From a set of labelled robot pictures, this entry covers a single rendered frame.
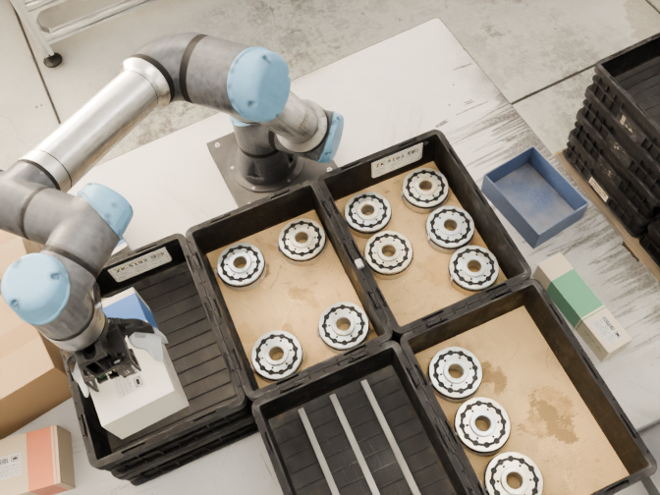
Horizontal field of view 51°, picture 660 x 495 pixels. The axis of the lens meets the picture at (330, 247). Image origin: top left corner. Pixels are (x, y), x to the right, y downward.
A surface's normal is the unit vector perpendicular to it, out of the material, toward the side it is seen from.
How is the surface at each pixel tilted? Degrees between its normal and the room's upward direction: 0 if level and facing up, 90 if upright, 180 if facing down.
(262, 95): 82
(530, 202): 0
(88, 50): 0
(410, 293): 0
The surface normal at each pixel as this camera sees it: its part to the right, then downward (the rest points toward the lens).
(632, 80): -0.07, -0.46
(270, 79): 0.88, 0.29
